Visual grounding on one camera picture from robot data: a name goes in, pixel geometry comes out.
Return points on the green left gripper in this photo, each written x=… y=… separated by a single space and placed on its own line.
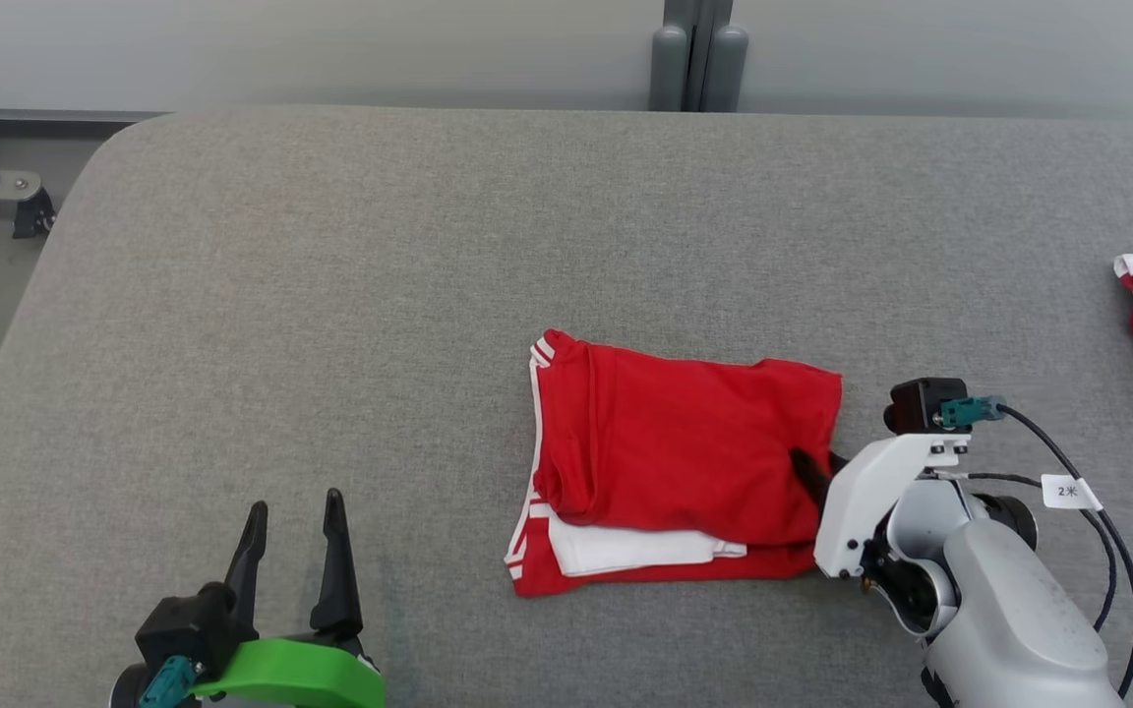
x=301 y=674

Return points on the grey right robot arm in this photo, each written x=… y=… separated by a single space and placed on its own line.
x=999 y=600

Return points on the teal camera connector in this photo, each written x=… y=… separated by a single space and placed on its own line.
x=970 y=411
x=165 y=683

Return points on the teal right camera connector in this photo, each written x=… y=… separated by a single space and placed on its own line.
x=970 y=411

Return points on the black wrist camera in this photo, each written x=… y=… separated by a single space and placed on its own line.
x=916 y=405
x=188 y=629

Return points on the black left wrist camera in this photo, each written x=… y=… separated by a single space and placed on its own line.
x=188 y=629

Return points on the teal left camera connector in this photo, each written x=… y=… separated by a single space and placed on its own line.
x=165 y=683

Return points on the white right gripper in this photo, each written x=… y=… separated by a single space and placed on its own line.
x=857 y=501

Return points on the grey background post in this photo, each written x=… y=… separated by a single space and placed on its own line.
x=699 y=54

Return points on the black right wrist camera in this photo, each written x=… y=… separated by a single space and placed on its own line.
x=916 y=405

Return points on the red basketball jersey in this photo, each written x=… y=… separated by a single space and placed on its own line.
x=685 y=442

